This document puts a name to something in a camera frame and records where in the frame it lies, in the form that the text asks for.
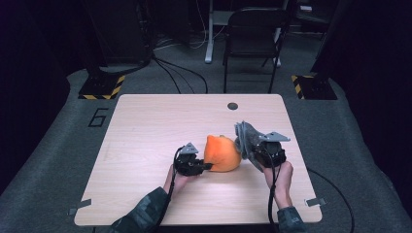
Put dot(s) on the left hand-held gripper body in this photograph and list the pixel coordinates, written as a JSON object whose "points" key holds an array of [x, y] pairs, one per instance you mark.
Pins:
{"points": [[188, 163]]}

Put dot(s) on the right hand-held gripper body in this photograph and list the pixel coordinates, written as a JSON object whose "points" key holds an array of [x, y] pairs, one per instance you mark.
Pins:
{"points": [[272, 152]]}

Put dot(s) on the orange plush toy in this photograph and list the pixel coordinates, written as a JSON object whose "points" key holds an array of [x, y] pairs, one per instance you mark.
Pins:
{"points": [[222, 153]]}

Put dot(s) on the grey terry cloth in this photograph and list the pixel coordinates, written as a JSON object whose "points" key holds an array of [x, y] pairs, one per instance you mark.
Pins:
{"points": [[247, 142]]}

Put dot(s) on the person's left hand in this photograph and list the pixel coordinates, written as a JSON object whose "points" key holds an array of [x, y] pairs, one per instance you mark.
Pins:
{"points": [[178, 181]]}

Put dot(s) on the person's right hand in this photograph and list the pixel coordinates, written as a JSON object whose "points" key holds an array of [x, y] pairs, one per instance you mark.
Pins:
{"points": [[281, 181]]}

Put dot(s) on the round table grommet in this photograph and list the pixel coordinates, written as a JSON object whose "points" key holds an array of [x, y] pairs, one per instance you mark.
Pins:
{"points": [[232, 106]]}

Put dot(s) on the grey tape strip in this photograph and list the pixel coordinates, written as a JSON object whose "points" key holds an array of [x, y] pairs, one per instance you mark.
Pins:
{"points": [[80, 205], [315, 202]]}

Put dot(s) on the black stand base striped edge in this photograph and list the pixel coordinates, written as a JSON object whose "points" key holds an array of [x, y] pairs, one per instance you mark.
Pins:
{"points": [[102, 87], [315, 87]]}

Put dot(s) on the black folding chair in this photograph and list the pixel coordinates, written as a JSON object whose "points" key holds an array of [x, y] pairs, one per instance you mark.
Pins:
{"points": [[252, 32]]}

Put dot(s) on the white desk leg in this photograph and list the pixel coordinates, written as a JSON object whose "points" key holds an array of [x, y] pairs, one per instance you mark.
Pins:
{"points": [[210, 39]]}

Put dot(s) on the dark cabinet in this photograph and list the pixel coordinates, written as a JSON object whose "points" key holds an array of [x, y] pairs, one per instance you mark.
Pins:
{"points": [[120, 32]]}

